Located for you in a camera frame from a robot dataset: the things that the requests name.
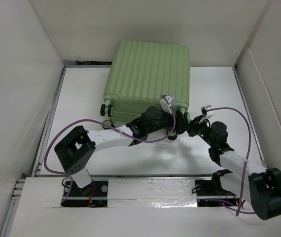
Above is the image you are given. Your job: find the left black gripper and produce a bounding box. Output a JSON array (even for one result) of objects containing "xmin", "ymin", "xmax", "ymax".
[{"xmin": 146, "ymin": 106, "xmax": 190, "ymax": 135}]

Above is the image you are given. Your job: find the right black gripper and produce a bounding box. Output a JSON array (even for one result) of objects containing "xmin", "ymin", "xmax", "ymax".
[{"xmin": 185, "ymin": 115, "xmax": 214, "ymax": 147}]

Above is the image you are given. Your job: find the green suitcase with blue lining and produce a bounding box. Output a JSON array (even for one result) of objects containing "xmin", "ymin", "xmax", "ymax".
[{"xmin": 100, "ymin": 39, "xmax": 192, "ymax": 141}]

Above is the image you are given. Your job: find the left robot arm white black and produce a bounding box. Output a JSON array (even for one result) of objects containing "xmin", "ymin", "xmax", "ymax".
[{"xmin": 54, "ymin": 107, "xmax": 190, "ymax": 196}]

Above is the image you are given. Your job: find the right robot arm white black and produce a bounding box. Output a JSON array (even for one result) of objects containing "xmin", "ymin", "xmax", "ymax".
[{"xmin": 187, "ymin": 116, "xmax": 281, "ymax": 220}]

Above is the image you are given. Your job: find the silver tape strip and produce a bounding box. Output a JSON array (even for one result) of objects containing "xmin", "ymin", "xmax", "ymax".
[{"xmin": 107, "ymin": 178, "xmax": 197, "ymax": 208}]

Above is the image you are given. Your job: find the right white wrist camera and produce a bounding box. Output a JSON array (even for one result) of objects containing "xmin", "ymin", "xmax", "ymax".
[{"xmin": 199, "ymin": 105, "xmax": 214, "ymax": 123}]

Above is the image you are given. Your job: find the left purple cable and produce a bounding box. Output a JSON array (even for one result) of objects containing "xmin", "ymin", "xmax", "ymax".
[{"xmin": 43, "ymin": 97, "xmax": 176, "ymax": 205}]

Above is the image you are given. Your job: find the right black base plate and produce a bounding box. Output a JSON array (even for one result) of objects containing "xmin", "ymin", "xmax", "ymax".
[{"xmin": 191, "ymin": 180, "xmax": 239, "ymax": 207}]

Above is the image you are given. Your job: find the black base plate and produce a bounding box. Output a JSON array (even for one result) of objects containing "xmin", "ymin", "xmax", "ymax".
[
  {"xmin": 191, "ymin": 180, "xmax": 239, "ymax": 207},
  {"xmin": 61, "ymin": 178, "xmax": 108, "ymax": 208}
]

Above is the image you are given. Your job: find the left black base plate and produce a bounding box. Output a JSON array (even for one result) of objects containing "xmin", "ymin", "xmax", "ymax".
[{"xmin": 61, "ymin": 178, "xmax": 108, "ymax": 208}]

